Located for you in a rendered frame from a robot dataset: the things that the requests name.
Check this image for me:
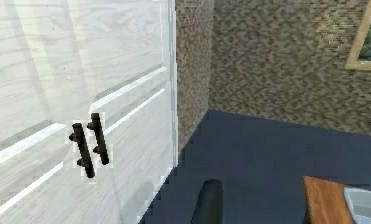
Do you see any gold framed wall picture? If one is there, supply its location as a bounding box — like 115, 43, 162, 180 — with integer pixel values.
344, 0, 371, 72

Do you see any black bar door handle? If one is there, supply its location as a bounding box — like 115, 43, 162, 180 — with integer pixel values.
68, 122, 96, 179
86, 112, 110, 166

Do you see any white panelled door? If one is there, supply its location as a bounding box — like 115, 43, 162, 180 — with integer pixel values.
0, 0, 179, 224

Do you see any grey bowl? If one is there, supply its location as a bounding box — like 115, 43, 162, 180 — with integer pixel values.
342, 187, 371, 224

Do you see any brown wooden table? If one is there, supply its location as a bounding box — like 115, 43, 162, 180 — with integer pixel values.
301, 175, 357, 224

